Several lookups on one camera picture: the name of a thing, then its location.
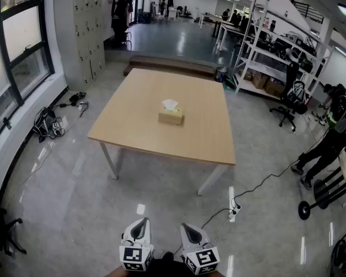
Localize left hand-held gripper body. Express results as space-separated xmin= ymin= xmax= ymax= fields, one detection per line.
xmin=119 ymin=232 xmax=155 ymax=272

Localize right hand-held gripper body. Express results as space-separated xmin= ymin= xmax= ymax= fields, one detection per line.
xmin=182 ymin=242 xmax=221 ymax=276

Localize person's left forearm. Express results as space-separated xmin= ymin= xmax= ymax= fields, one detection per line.
xmin=103 ymin=265 xmax=126 ymax=277

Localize tan tissue box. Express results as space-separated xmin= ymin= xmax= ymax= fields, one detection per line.
xmin=157 ymin=107 xmax=185 ymax=125

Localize person's black clothing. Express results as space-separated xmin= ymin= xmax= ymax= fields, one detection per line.
xmin=149 ymin=251 xmax=191 ymax=277

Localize white power strip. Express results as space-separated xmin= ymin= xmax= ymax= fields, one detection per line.
xmin=228 ymin=204 xmax=243 ymax=222

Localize white table leg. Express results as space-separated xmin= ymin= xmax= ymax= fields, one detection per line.
xmin=197 ymin=163 xmax=230 ymax=196
xmin=99 ymin=141 xmax=120 ymax=181

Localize black swivel chair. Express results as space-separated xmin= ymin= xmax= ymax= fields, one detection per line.
xmin=0 ymin=200 xmax=27 ymax=268

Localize green and black vacuum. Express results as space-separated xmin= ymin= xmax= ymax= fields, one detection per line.
xmin=330 ymin=231 xmax=346 ymax=277

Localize black mesh trash bin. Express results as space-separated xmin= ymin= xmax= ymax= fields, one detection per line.
xmin=214 ymin=66 xmax=227 ymax=83

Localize cardboard box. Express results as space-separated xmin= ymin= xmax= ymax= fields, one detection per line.
xmin=264 ymin=79 xmax=286 ymax=98
xmin=251 ymin=72 xmax=270 ymax=89

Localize brown wooden steps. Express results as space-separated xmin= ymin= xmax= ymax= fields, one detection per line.
xmin=123 ymin=54 xmax=216 ymax=80

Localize black and white backpack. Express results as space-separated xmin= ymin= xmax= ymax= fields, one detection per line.
xmin=286 ymin=79 xmax=307 ymax=107

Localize white metal shelf rack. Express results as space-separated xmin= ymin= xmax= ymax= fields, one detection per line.
xmin=232 ymin=0 xmax=334 ymax=101

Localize black office chair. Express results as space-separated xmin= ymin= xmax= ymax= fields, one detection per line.
xmin=269 ymin=61 xmax=309 ymax=133

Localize grey metal locker cabinet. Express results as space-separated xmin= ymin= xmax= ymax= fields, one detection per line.
xmin=54 ymin=0 xmax=107 ymax=92

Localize white long table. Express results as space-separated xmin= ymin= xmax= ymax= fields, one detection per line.
xmin=215 ymin=21 xmax=250 ymax=52

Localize coat rack with black clothes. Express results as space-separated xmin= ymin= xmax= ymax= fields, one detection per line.
xmin=110 ymin=0 xmax=134 ymax=45

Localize black-framed window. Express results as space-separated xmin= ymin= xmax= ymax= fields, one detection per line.
xmin=0 ymin=0 xmax=56 ymax=132

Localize black power cable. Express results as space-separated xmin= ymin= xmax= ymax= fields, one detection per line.
xmin=232 ymin=125 xmax=328 ymax=209

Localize bundle of black cables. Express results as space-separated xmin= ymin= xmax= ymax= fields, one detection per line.
xmin=56 ymin=91 xmax=90 ymax=118

